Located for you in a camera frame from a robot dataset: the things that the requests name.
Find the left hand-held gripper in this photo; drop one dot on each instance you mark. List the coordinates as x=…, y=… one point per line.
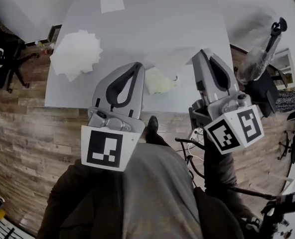
x=102, y=146

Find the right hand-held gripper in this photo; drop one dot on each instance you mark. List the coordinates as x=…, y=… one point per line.
x=237, y=128

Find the small pale plastic bag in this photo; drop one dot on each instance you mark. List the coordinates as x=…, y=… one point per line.
x=160, y=82

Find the person's right forearm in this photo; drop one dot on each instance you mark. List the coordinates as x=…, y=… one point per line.
x=219, y=168

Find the person's left forearm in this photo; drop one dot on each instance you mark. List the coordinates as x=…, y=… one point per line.
x=75, y=195

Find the plastic wrapped office chair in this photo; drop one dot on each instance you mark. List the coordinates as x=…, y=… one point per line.
x=257, y=61

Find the person's black shoe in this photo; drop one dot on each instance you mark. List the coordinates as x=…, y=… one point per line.
x=152, y=127

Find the white bookshelf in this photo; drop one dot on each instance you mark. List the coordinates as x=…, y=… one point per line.
x=285, y=66

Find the small bottles under table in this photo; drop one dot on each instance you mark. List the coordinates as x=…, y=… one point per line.
x=45, y=47

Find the black chair base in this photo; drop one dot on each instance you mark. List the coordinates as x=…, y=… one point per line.
x=290, y=146

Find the person's torso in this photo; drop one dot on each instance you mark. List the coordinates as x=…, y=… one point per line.
x=157, y=195

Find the black office chair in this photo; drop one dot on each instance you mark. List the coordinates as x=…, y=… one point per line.
x=5, y=66

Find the black harness bag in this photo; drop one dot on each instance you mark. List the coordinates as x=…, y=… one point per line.
x=282, y=205

